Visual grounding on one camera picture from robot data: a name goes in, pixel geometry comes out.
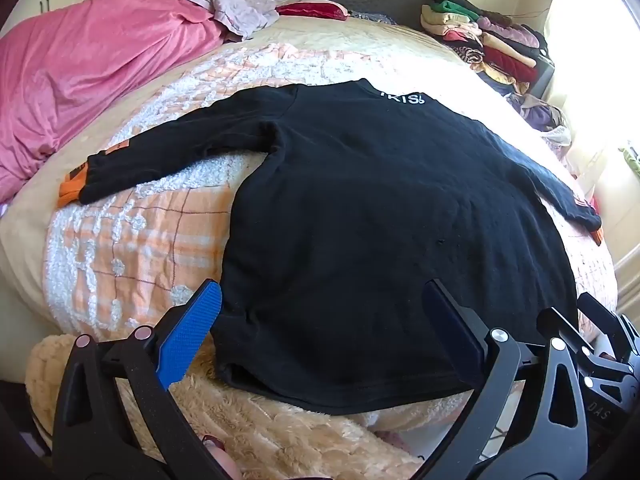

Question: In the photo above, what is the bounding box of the orange and white patterned blanket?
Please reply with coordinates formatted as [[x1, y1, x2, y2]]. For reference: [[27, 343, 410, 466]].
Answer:
[[44, 42, 619, 346]]

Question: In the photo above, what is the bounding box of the pink blanket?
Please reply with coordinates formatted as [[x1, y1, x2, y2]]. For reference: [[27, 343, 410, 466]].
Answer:
[[0, 0, 226, 206]]

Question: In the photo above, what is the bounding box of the beige bedspread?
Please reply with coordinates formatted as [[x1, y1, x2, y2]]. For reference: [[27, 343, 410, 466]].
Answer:
[[0, 12, 581, 333]]

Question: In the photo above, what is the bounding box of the black long-sleeve sweater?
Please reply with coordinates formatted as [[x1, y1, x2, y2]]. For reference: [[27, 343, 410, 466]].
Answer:
[[57, 78, 604, 416]]

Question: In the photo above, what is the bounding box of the lilac crumpled garment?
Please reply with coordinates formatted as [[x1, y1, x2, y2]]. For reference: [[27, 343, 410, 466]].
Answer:
[[172, 0, 281, 43]]

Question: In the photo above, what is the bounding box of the person's foot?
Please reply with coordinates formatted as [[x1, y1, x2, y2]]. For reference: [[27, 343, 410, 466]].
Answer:
[[200, 432, 247, 480]]

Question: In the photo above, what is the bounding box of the white curtain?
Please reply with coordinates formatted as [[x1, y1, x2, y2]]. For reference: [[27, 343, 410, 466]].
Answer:
[[542, 0, 640, 271]]

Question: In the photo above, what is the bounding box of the red cushion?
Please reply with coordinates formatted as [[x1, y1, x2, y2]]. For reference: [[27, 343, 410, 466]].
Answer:
[[275, 1, 349, 22]]

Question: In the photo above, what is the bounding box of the green cloth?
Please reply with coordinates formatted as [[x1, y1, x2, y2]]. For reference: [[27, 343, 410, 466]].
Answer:
[[619, 146, 640, 177]]

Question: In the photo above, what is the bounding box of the cream fluffy blanket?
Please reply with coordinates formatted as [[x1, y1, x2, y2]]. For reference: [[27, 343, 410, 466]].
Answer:
[[25, 332, 481, 480]]

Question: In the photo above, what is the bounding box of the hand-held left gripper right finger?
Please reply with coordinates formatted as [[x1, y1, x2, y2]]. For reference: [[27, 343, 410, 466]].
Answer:
[[415, 279, 583, 480]]

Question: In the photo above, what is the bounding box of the white bag of clothes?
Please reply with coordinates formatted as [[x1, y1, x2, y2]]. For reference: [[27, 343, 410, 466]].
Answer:
[[506, 92, 572, 147]]

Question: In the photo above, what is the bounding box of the black box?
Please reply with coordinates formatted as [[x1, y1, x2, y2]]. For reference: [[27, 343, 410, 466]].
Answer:
[[527, 54, 557, 102]]

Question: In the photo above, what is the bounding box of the dark patterned cloth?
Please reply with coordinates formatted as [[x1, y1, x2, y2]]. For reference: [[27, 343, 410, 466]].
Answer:
[[349, 10, 401, 27]]

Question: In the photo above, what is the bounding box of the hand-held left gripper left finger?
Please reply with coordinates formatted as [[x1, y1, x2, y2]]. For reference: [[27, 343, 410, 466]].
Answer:
[[52, 280, 236, 480]]

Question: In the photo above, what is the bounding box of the pile of folded clothes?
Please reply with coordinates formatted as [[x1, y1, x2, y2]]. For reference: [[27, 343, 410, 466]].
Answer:
[[420, 0, 551, 96]]

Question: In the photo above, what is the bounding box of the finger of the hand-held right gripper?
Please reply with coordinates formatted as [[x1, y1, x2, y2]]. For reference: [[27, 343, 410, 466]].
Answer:
[[576, 291, 633, 361], [536, 306, 597, 361]]

